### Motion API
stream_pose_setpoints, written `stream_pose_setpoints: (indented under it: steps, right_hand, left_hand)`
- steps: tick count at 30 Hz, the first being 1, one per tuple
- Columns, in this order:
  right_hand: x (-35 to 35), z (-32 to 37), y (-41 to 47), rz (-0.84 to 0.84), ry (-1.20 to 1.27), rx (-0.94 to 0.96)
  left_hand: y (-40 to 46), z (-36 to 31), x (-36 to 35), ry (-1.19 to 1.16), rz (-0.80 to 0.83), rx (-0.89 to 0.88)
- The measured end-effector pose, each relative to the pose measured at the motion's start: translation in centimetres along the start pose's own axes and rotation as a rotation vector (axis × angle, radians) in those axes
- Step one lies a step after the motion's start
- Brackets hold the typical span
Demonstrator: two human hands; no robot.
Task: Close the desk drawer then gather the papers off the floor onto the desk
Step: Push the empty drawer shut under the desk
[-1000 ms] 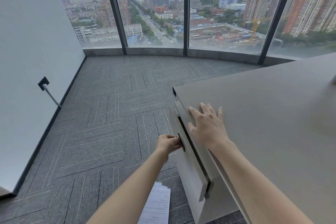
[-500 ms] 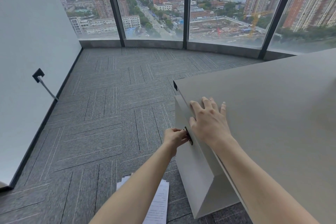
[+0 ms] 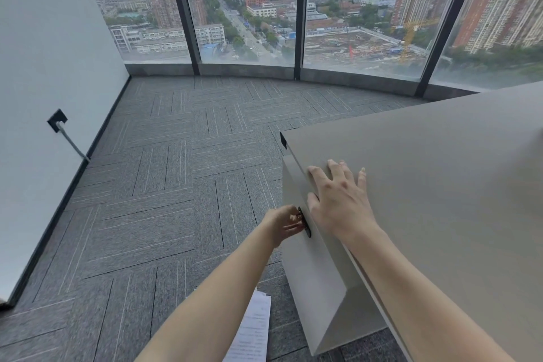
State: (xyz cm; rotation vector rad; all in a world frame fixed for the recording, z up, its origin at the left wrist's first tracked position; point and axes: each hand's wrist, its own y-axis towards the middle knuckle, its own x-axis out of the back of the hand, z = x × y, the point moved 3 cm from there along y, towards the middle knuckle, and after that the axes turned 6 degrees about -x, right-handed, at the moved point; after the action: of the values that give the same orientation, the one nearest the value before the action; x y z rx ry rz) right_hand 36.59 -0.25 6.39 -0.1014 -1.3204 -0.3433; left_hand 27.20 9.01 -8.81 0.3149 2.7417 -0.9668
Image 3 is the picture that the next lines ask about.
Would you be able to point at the person's right forearm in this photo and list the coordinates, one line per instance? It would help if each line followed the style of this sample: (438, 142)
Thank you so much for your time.
(420, 302)

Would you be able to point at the beige drawer cabinet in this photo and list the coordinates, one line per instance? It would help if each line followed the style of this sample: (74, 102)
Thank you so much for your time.
(322, 285)

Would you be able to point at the white printed paper sheet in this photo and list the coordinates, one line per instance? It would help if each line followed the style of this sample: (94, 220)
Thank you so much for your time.
(252, 327)

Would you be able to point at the glass window pane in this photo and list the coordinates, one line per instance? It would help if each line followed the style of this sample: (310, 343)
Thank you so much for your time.
(135, 5)
(246, 5)
(505, 22)
(369, 14)

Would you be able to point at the black wall socket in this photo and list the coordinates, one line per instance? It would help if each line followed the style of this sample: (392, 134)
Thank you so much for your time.
(56, 118)

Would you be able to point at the beige desk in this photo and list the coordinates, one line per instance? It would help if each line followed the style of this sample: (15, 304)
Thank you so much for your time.
(445, 187)

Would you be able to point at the person's left forearm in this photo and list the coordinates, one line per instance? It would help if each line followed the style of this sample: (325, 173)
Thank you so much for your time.
(212, 302)

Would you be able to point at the person's right thumb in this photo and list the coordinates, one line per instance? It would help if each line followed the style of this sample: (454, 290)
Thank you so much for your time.
(312, 202)

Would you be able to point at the person's right hand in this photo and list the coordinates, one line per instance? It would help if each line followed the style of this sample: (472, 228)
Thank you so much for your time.
(339, 202)

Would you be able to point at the dark window frame post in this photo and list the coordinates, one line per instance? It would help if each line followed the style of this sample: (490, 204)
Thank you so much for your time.
(449, 22)
(183, 14)
(300, 14)

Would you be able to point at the person's left hand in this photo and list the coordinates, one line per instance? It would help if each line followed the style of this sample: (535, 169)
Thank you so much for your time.
(278, 224)

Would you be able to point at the person's right middle finger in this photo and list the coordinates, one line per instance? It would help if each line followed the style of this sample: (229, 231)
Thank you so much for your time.
(333, 171)

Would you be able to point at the person's left fingers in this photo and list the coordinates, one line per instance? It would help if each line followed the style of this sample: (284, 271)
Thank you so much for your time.
(295, 221)

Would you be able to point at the grey window ledge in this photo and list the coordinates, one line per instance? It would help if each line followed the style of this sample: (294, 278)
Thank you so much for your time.
(360, 79)

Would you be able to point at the person's right little finger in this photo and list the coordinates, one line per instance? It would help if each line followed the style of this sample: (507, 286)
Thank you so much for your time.
(362, 178)

